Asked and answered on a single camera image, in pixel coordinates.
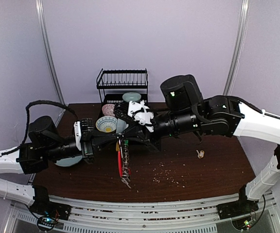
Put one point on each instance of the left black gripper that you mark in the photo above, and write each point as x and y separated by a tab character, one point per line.
91	138

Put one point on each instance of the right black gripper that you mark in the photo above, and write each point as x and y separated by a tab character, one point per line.
149	131

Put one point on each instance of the bunch of metal keys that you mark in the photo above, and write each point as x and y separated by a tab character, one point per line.
125	170

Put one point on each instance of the yellow tagged keys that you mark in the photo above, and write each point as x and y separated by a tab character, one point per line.
200	153

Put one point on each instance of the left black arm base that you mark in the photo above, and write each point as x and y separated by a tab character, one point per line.
43	206

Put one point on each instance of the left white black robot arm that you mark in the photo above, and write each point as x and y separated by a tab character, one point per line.
47	145

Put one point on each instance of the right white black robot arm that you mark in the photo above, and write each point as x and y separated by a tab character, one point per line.
188	112

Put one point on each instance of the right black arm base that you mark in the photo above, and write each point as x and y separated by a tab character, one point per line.
239	207

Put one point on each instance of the pale blue tilted bowl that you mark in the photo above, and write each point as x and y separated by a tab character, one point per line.
121	126

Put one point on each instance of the blue yellow patterned bowl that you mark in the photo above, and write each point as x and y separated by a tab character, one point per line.
106	124

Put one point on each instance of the pale blue plate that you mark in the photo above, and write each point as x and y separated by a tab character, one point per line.
67	162

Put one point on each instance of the pink patterned bowl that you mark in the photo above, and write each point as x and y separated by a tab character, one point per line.
108	109

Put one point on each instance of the light green ceramic bowl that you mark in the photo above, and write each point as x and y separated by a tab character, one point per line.
131	96

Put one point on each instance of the scattered crumbs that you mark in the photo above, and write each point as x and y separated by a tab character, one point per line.
164	173

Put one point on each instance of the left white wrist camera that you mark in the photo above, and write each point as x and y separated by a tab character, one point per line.
83	130

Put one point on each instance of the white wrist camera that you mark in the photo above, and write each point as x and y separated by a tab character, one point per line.
136	112
83	130

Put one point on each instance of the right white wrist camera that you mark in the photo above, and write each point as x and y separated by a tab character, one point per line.
136	112

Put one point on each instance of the black wire dish rack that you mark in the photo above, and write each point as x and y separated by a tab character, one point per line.
112	84

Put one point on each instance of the grey slotted front rail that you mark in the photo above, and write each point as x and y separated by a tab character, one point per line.
190	216

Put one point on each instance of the right aluminium frame post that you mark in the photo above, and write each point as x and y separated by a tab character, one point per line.
238	47

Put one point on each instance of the aluminium frame post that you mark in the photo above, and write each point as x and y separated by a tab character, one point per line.
48	52
238	47

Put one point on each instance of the left aluminium frame post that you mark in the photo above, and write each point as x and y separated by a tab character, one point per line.
48	52

